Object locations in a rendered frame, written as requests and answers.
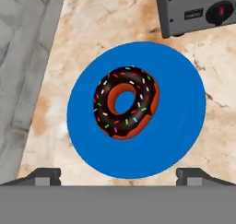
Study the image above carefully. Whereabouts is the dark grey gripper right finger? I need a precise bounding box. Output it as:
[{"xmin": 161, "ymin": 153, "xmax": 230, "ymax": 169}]
[{"xmin": 175, "ymin": 168, "xmax": 236, "ymax": 186}]

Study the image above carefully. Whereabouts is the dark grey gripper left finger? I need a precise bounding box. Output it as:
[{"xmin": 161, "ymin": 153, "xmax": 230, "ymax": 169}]
[{"xmin": 1, "ymin": 168, "xmax": 62, "ymax": 186}]

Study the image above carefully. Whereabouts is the blue round plate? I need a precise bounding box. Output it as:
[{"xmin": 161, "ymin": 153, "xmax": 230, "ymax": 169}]
[{"xmin": 66, "ymin": 41, "xmax": 207, "ymax": 180}]

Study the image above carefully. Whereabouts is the chocolate sprinkled donut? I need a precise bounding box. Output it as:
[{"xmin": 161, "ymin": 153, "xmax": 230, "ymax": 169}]
[{"xmin": 92, "ymin": 65, "xmax": 160, "ymax": 141}]

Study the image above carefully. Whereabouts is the grey toaster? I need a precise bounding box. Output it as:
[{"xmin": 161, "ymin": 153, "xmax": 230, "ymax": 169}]
[{"xmin": 154, "ymin": 0, "xmax": 236, "ymax": 40}]

